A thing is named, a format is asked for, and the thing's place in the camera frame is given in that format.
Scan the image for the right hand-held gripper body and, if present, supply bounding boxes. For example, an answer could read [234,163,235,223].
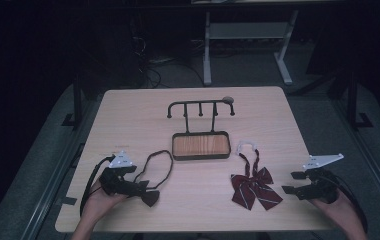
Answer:
[302,152,345,205]

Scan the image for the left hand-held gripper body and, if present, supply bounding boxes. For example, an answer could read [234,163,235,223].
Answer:
[99,150,138,197]

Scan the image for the black bow tie with strap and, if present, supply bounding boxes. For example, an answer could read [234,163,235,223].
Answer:
[133,149,174,208]

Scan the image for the red striped bow tie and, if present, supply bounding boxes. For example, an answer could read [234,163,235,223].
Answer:
[230,141,284,212]

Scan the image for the person's left hand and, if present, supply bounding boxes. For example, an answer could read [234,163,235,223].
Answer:
[85,185,126,220]

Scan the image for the person's right hand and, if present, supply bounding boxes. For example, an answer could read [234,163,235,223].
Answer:
[310,191,358,228]

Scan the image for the grey tape piece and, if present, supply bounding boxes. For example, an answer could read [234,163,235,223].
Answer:
[55,196,78,207]

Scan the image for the black hook rack wooden tray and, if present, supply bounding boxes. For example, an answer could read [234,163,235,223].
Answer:
[166,95,236,162]

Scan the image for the black metal stand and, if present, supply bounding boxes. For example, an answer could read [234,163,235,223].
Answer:
[345,64,375,132]
[61,71,85,130]

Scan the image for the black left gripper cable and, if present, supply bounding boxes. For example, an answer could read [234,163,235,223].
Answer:
[79,154,116,217]

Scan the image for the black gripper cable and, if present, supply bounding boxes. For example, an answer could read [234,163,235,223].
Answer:
[327,173,370,234]
[79,154,116,217]

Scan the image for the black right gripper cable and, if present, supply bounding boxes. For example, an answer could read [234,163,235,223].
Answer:
[327,173,370,234]

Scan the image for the tangle of floor cables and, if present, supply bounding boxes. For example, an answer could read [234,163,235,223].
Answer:
[129,18,206,90]

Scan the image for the white metal desk frame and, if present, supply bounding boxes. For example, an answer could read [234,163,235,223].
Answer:
[202,9,300,87]

